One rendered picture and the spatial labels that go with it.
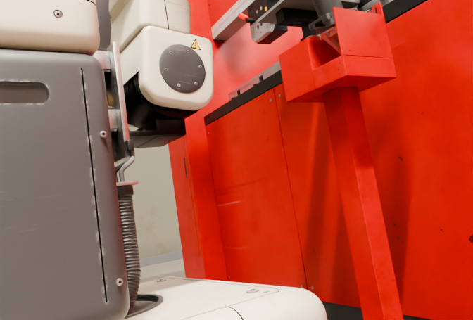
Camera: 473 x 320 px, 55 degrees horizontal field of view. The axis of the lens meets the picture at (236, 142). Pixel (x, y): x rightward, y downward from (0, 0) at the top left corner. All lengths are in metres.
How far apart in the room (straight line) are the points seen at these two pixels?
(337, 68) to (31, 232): 0.66
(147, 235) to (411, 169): 3.93
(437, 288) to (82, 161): 0.87
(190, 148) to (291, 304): 1.39
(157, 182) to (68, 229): 4.32
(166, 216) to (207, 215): 2.91
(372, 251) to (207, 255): 1.15
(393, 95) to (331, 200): 0.39
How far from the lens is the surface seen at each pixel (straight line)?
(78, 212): 0.65
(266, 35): 1.89
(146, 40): 0.94
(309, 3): 1.42
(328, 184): 1.41
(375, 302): 1.05
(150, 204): 4.90
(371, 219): 1.03
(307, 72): 1.05
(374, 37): 1.07
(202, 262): 2.07
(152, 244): 4.88
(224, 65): 2.27
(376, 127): 1.25
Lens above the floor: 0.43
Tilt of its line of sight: 8 degrees up
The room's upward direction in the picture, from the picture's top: 9 degrees counter-clockwise
